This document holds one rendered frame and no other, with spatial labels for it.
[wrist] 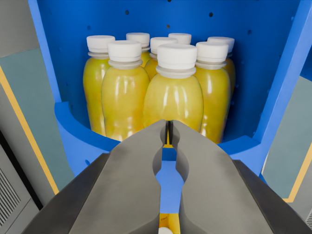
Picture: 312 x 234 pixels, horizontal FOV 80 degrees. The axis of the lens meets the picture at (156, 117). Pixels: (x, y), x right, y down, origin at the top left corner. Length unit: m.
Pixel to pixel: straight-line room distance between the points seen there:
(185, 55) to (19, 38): 0.96
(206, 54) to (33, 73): 1.56
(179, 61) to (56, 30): 0.16
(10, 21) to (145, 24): 0.78
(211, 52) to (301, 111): 1.63
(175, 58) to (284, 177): 2.13
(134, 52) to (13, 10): 0.92
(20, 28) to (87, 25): 0.79
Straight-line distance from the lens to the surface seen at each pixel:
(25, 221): 2.52
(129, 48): 0.22
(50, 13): 0.28
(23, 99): 1.86
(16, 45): 1.06
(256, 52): 0.32
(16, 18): 1.11
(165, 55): 0.18
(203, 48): 0.24
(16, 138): 2.16
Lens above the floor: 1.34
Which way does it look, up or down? 61 degrees down
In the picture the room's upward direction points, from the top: 174 degrees counter-clockwise
